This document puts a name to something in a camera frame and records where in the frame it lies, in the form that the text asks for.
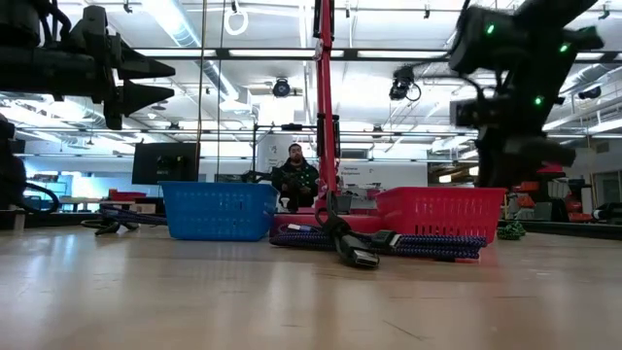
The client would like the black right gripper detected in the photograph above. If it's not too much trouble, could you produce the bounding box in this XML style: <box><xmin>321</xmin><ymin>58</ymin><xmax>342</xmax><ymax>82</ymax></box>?
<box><xmin>473</xmin><ymin>123</ymin><xmax>578</xmax><ymax>190</ymax></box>

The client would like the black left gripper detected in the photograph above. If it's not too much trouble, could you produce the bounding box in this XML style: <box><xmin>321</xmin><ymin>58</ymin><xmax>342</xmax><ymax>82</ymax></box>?
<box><xmin>60</xmin><ymin>4</ymin><xmax>176</xmax><ymax>131</ymax></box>

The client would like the black USB cable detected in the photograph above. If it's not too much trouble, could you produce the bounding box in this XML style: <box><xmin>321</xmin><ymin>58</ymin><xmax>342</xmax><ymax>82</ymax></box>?
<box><xmin>314</xmin><ymin>191</ymin><xmax>405</xmax><ymax>269</ymax></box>

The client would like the shelf with orange bins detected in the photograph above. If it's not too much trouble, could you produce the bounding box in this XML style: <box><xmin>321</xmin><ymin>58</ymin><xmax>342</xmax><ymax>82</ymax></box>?
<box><xmin>504</xmin><ymin>162</ymin><xmax>597</xmax><ymax>224</ymax></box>

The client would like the black monitor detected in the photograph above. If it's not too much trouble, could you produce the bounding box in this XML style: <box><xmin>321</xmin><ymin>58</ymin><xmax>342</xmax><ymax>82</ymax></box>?
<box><xmin>131</xmin><ymin>141</ymin><xmax>201</xmax><ymax>187</ymax></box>

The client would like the red plastic basket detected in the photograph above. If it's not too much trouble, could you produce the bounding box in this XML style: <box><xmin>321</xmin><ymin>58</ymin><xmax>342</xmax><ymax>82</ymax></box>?
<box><xmin>376</xmin><ymin>186</ymin><xmax>507</xmax><ymax>244</ymax></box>

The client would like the red tray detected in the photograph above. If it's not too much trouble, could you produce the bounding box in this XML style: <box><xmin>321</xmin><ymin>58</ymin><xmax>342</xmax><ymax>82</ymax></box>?
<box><xmin>108</xmin><ymin>189</ymin><xmax>148</xmax><ymax>203</ymax></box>

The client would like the blue plastic basket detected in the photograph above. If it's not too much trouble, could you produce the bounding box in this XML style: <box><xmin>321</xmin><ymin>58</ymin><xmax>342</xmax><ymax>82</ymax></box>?
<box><xmin>159</xmin><ymin>181</ymin><xmax>279</xmax><ymax>242</ymax></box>

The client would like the person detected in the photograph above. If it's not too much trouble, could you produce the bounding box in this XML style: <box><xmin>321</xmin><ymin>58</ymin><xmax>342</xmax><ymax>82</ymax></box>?
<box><xmin>270</xmin><ymin>143</ymin><xmax>321</xmax><ymax>213</ymax></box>

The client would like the red desk lamp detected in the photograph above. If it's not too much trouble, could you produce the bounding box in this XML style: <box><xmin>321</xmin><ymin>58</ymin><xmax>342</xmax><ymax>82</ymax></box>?
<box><xmin>269</xmin><ymin>0</ymin><xmax>386</xmax><ymax>238</ymax></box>

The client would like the thin hanging cord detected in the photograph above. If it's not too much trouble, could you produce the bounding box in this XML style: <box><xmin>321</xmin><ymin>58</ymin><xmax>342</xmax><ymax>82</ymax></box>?
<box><xmin>195</xmin><ymin>0</ymin><xmax>209</xmax><ymax>182</ymax></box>

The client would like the black aluminium table frame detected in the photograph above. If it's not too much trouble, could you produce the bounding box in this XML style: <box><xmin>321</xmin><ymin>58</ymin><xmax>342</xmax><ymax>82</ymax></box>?
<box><xmin>0</xmin><ymin>209</ymin><xmax>622</xmax><ymax>242</ymax></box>

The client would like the white hanging ring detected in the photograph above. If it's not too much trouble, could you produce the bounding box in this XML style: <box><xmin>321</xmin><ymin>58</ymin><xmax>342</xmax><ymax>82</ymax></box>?
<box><xmin>223</xmin><ymin>7</ymin><xmax>250</xmax><ymax>37</ymax></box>

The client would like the black overhead camera with cable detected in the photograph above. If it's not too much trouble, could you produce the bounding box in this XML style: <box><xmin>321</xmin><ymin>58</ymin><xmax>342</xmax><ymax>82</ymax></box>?
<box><xmin>388</xmin><ymin>65</ymin><xmax>423</xmax><ymax>103</ymax></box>

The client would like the black round ceiling camera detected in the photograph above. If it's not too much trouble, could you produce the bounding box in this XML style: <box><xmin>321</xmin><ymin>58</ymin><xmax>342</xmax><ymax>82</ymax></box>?
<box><xmin>271</xmin><ymin>77</ymin><xmax>293</xmax><ymax>99</ymax></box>

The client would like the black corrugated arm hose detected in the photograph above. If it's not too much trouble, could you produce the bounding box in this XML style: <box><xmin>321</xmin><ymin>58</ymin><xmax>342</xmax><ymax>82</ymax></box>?
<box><xmin>18</xmin><ymin>181</ymin><xmax>61</xmax><ymax>216</ymax></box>

